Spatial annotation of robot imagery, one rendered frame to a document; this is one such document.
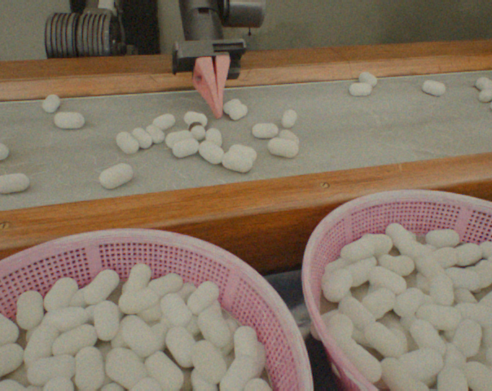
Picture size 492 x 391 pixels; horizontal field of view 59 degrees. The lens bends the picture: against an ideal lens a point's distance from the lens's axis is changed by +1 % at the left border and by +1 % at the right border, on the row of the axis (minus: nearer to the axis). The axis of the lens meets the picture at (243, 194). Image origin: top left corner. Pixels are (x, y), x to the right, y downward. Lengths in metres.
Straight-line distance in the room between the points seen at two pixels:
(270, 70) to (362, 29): 2.28
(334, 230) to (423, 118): 0.34
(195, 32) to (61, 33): 0.35
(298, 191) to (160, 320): 0.19
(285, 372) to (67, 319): 0.17
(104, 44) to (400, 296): 0.71
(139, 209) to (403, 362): 0.25
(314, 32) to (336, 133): 2.29
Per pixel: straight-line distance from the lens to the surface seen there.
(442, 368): 0.38
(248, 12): 0.70
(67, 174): 0.53
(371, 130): 0.64
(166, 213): 0.41
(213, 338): 0.34
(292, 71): 0.78
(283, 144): 0.53
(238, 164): 0.50
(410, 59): 0.90
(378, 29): 3.08
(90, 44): 0.91
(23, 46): 2.72
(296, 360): 0.31
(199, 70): 0.62
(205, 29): 0.65
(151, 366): 0.33
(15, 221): 0.43
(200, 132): 0.56
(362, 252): 0.42
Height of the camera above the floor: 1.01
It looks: 36 degrees down
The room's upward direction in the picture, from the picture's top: 3 degrees clockwise
